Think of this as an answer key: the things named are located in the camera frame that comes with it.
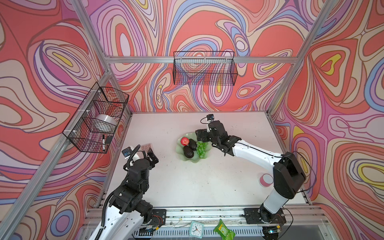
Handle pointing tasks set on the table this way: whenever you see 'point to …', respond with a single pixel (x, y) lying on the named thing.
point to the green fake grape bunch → (201, 147)
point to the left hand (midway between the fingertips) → (146, 152)
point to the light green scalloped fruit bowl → (196, 158)
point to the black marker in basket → (103, 142)
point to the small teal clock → (196, 230)
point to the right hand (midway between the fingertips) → (203, 133)
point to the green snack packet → (224, 233)
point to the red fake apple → (184, 141)
